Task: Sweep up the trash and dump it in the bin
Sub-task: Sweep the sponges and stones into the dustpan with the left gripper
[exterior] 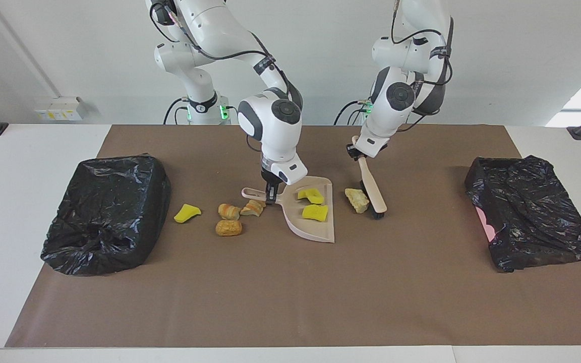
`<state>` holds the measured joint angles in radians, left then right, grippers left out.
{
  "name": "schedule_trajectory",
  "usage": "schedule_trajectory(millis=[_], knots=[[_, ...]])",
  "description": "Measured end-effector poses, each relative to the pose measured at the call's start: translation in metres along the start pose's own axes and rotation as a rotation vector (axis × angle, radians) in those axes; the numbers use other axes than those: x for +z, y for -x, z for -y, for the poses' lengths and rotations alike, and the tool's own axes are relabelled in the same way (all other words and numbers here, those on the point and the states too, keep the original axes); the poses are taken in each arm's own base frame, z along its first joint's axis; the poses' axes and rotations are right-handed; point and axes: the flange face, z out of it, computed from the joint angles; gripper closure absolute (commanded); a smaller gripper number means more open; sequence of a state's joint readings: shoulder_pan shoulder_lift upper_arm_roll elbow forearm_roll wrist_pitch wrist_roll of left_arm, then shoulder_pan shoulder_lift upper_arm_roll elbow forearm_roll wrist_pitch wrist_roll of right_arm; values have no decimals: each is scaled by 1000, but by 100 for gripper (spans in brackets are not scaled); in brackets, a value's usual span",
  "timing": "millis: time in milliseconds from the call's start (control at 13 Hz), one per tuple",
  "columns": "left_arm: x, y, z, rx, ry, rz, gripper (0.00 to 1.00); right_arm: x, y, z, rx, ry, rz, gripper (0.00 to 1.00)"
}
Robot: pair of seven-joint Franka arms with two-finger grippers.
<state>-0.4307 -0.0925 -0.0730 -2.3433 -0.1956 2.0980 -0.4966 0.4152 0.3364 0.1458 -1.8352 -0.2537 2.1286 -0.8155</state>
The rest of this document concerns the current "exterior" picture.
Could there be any brown bread roll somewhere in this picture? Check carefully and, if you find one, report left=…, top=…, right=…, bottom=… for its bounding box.
left=215, top=219, right=243, bottom=237

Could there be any black right base cable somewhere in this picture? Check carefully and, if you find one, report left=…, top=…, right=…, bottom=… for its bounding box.
left=163, top=98, right=190, bottom=125

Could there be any striped bread piece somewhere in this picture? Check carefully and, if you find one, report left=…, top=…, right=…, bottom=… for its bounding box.
left=218, top=203, right=242, bottom=221
left=240, top=198, right=267, bottom=217

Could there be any yellow sponge wedge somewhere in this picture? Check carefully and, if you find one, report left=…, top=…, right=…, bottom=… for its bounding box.
left=173, top=204, right=202, bottom=224

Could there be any brown table mat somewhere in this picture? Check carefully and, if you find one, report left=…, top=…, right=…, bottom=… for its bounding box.
left=5, top=125, right=581, bottom=348

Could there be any white wall socket box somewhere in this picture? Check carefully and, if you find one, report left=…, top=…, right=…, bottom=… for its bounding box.
left=35, top=97, right=83, bottom=122

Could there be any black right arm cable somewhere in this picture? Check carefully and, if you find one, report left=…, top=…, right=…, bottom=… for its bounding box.
left=152, top=0, right=291, bottom=152

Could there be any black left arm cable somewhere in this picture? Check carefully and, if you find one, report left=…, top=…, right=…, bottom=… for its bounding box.
left=390, top=0, right=453, bottom=133

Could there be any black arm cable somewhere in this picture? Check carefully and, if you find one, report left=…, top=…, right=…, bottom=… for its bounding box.
left=390, top=0, right=453, bottom=133
left=152, top=0, right=291, bottom=152

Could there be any black left base cable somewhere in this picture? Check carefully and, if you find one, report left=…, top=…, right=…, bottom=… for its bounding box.
left=333, top=98, right=372, bottom=126

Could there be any black base cable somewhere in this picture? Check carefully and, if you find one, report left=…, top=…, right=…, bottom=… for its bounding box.
left=333, top=98, right=372, bottom=126
left=163, top=98, right=190, bottom=125

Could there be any beige hand brush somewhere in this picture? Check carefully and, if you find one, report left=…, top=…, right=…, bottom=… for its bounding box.
left=351, top=135, right=388, bottom=220

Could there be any grey beige foam chunk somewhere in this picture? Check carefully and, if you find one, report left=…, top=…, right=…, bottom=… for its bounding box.
left=345, top=188, right=370, bottom=214

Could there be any pink bin with black bag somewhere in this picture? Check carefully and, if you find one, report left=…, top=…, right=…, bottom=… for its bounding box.
left=464, top=155, right=581, bottom=273

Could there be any yellow sponge piece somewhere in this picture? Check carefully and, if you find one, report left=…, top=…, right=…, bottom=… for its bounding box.
left=298, top=188, right=324, bottom=205
left=302, top=204, right=329, bottom=222

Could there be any beige plastic dustpan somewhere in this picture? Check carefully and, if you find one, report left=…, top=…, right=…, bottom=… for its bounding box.
left=242, top=175, right=335, bottom=244

